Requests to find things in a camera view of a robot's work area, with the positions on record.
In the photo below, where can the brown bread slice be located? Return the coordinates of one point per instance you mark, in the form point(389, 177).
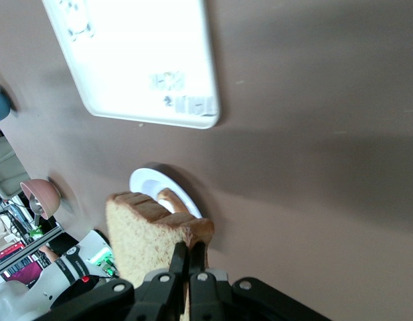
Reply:
point(174, 199)
point(136, 240)

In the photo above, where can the cream bear print tray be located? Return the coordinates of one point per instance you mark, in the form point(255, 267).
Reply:
point(142, 50)

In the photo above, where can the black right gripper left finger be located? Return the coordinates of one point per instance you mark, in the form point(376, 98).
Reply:
point(177, 261)

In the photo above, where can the white round plate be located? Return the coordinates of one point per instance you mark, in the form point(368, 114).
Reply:
point(142, 179)

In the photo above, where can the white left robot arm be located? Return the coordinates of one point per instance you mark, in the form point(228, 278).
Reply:
point(59, 267)

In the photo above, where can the pink bowl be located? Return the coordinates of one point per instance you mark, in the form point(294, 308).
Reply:
point(45, 197)

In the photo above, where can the fried egg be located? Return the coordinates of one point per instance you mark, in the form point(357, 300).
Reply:
point(166, 204)

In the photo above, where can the metal scoop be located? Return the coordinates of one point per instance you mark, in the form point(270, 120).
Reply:
point(35, 205)

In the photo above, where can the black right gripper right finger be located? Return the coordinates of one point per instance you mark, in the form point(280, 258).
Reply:
point(199, 261)

